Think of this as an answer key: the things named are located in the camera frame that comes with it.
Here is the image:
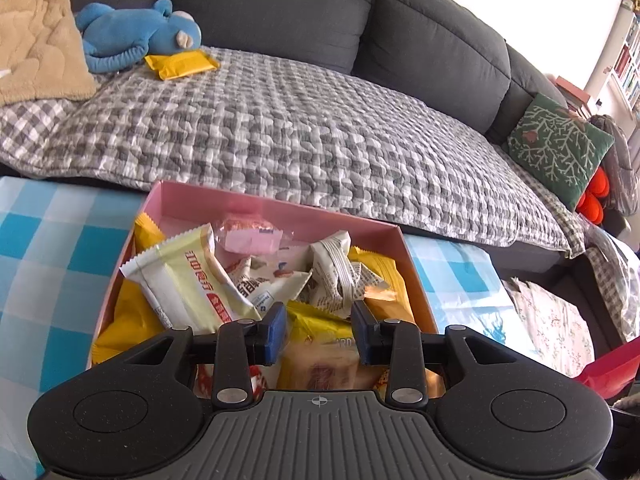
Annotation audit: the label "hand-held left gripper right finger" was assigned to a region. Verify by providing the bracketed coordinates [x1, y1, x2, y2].
[350, 300, 494, 409]

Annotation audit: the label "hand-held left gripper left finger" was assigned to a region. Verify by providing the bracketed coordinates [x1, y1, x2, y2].
[119, 304, 290, 409]

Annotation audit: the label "yellow bread-print snack packet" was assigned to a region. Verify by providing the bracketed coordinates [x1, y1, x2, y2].
[277, 300, 386, 391]

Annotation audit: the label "white text-printed snack packet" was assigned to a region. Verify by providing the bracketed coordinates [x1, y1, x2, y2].
[300, 230, 391, 318]

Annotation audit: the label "pink snack packet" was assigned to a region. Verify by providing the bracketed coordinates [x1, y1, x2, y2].
[220, 212, 285, 256]

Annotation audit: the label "white red-label snack packet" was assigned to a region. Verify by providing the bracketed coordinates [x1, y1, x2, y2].
[119, 224, 263, 336]

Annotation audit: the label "pink cardboard box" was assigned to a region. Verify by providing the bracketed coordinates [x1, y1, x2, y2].
[87, 180, 441, 402]

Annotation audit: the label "white nut-print snack packet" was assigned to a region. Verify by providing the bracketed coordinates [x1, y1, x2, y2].
[225, 255, 316, 318]

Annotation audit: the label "red badge snack packet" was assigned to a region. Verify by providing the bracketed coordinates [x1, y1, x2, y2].
[192, 362, 273, 403]

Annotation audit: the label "floral cloth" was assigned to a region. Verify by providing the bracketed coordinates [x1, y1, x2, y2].
[502, 277, 598, 378]

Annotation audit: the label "grey checked sofa cover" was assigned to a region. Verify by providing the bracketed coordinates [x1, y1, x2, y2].
[0, 46, 640, 336]

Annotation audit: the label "blue checked tablecloth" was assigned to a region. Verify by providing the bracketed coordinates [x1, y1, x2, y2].
[0, 176, 538, 480]

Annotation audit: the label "red paper bag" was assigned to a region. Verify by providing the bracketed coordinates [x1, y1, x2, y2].
[575, 342, 640, 401]

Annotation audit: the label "green branch-pattern cushion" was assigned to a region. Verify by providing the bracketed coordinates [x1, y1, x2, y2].
[502, 92, 616, 213]

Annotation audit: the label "orange plush toy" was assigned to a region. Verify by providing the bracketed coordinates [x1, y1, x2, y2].
[575, 167, 612, 226]

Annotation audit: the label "dark grey sofa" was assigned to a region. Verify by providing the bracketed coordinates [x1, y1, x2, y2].
[50, 0, 631, 361]

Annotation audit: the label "grey plaid garment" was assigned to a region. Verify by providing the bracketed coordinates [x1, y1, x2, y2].
[590, 115, 640, 216]

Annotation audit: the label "stack of books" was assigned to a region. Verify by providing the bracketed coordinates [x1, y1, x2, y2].
[552, 75, 601, 121]

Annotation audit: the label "blue plush toy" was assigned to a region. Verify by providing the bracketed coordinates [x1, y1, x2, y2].
[75, 0, 203, 75]

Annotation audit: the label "white bookshelf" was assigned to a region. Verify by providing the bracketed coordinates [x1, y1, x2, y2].
[585, 0, 640, 126]

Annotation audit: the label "beige quilted blanket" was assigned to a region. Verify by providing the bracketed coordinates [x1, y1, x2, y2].
[0, 0, 98, 107]

